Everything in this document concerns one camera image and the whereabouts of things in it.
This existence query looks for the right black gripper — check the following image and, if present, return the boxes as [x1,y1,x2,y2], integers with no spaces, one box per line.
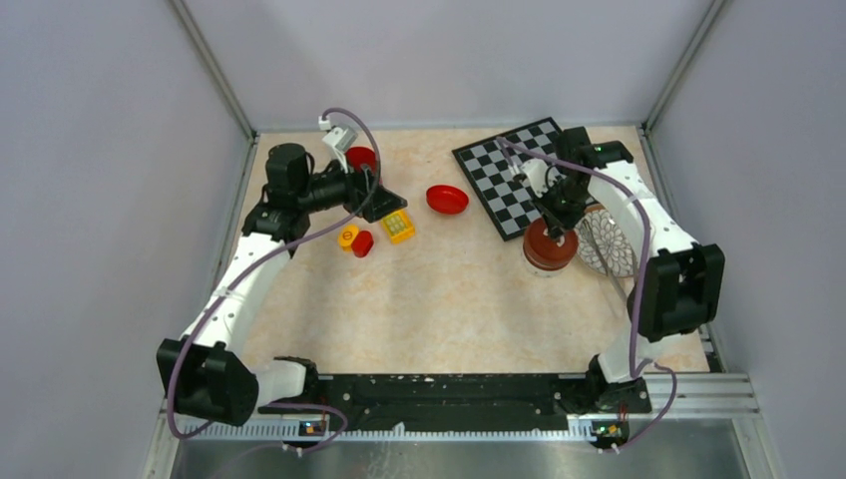
[530,179,593,240]

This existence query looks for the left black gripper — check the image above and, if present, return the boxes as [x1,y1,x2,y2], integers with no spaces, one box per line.
[296,149,406,222]

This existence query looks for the red cylindrical cup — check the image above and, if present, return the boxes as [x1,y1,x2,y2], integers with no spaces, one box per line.
[342,146,379,180]

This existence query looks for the brown round lid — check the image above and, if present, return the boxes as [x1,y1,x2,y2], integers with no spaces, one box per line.
[522,219,579,269]

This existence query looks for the steel lunch box bowl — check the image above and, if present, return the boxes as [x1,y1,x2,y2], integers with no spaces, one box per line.
[524,261,568,278]

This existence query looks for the red oval dish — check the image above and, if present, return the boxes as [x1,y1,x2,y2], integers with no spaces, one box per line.
[425,185,470,216]

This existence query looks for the silver metal tongs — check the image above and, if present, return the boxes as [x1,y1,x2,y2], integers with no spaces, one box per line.
[577,220,638,305]

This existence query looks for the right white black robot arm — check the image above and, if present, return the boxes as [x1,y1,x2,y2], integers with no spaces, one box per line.
[530,127,725,413]

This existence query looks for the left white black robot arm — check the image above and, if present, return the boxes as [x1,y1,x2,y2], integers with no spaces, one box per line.
[156,143,407,438]

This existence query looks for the yellow toy block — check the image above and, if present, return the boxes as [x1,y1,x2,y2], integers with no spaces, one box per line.
[337,224,360,252]

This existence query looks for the red toy block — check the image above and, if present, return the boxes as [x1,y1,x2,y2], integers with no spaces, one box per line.
[350,230,375,257]

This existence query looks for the yellow toy tray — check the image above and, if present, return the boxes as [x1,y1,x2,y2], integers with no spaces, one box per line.
[380,210,416,244]

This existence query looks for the black white chessboard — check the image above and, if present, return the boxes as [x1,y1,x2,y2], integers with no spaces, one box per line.
[452,117,561,241]

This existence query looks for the patterned round plate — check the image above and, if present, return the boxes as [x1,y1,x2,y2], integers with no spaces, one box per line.
[576,205,637,278]

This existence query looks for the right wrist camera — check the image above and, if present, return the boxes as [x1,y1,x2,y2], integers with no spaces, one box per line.
[510,159,549,198]

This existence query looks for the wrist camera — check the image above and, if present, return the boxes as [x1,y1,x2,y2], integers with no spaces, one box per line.
[318,117,358,173]
[510,159,549,198]

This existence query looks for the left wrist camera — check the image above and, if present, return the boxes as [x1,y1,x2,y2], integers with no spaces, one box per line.
[318,117,358,173]

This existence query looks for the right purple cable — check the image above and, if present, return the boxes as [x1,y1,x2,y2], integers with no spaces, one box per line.
[495,136,678,454]

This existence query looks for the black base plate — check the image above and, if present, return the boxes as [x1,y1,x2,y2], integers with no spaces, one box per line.
[286,373,652,432]

